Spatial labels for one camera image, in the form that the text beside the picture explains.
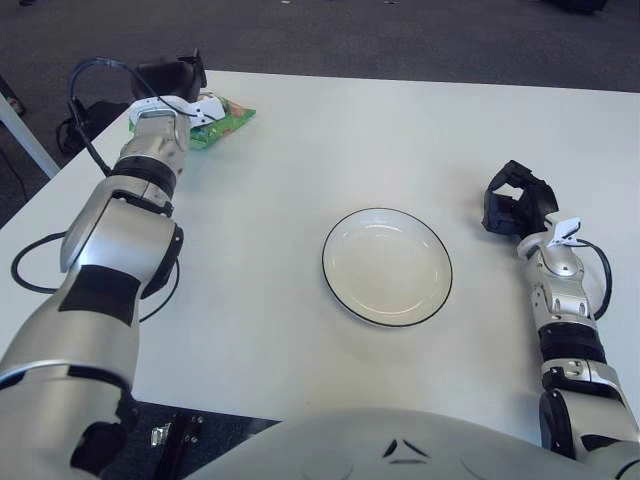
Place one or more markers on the large black floor object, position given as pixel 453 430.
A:
pixel 575 5

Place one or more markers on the white table leg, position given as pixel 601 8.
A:
pixel 30 140

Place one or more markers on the black backpack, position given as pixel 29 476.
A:
pixel 102 112

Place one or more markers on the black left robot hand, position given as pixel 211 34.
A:
pixel 167 77

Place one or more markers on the green chips snack bag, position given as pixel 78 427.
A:
pixel 232 117

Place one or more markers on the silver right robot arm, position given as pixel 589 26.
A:
pixel 570 300

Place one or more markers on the white plate with black rim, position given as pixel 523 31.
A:
pixel 387 270

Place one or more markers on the dark object beside table leg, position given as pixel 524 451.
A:
pixel 10 95

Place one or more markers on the silver metal bracket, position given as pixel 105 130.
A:
pixel 160 435

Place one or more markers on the black bar with screws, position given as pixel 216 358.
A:
pixel 185 445

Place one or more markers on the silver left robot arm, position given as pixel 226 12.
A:
pixel 115 240

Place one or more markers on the grey robot torso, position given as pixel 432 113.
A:
pixel 375 450

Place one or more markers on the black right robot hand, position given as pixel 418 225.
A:
pixel 535 200

